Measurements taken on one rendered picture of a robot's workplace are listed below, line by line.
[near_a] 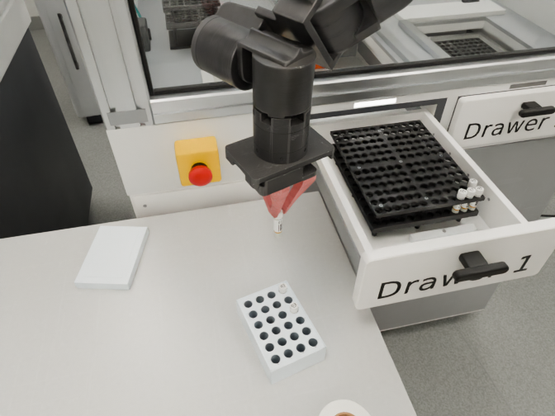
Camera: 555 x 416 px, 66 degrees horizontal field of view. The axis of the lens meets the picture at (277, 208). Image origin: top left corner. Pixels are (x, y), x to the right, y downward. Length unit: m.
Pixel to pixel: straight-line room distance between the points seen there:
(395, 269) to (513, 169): 0.62
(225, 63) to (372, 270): 0.31
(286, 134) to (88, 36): 0.38
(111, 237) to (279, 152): 0.46
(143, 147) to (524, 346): 1.40
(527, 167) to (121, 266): 0.91
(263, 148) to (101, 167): 1.93
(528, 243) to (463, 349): 1.00
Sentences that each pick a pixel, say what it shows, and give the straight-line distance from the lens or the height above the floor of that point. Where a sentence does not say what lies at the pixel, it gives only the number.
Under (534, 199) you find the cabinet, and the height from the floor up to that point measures 0.60.
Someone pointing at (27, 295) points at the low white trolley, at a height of 0.76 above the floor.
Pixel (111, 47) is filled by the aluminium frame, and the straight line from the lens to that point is 0.70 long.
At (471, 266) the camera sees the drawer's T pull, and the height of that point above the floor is 0.91.
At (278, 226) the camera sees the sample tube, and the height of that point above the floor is 0.95.
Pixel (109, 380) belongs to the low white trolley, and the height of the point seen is 0.76.
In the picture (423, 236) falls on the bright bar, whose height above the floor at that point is 0.85.
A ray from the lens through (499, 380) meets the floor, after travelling 1.63.
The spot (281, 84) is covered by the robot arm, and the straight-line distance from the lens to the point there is 0.39.
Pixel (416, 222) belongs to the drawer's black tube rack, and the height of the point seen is 0.87.
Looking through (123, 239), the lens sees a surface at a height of 0.78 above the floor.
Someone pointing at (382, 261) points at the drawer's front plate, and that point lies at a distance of 0.55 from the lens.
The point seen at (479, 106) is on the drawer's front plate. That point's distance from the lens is 0.92.
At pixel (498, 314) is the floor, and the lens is 1.77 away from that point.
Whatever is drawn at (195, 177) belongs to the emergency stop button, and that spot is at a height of 0.88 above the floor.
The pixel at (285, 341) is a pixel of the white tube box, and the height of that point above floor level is 0.79.
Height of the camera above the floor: 1.34
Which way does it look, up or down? 44 degrees down
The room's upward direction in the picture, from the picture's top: straight up
